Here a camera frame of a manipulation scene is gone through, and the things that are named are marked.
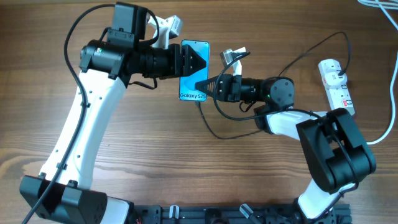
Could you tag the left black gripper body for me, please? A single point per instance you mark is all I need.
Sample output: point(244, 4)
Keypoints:
point(175, 70)

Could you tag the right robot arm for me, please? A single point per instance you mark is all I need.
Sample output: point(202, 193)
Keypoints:
point(337, 155)

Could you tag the blue Galaxy smartphone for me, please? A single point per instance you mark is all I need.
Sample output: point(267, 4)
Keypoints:
point(187, 90)

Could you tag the white power strip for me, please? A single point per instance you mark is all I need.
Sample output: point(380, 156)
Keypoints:
point(337, 97)

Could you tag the white USB charger plug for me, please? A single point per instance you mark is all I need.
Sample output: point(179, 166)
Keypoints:
point(334, 80)

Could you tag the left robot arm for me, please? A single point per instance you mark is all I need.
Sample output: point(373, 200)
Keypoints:
point(62, 190)

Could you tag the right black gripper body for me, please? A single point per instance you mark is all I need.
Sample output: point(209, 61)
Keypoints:
point(234, 89)

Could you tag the black mounting rail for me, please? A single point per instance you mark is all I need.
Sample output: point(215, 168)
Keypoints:
point(267, 214)

